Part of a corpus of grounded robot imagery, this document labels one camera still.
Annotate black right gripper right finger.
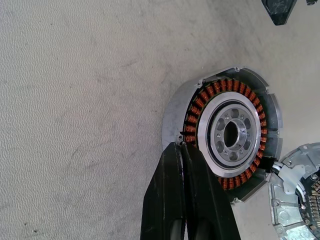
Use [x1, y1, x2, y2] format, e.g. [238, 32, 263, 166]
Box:
[183, 143, 242, 240]

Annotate silver motor lid circuit board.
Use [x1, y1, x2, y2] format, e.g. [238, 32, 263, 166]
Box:
[267, 141, 320, 240]

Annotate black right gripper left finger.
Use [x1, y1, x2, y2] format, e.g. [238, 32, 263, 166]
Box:
[140, 141, 188, 240]

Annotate white motor wires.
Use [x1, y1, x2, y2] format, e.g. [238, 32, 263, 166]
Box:
[271, 161, 309, 210]

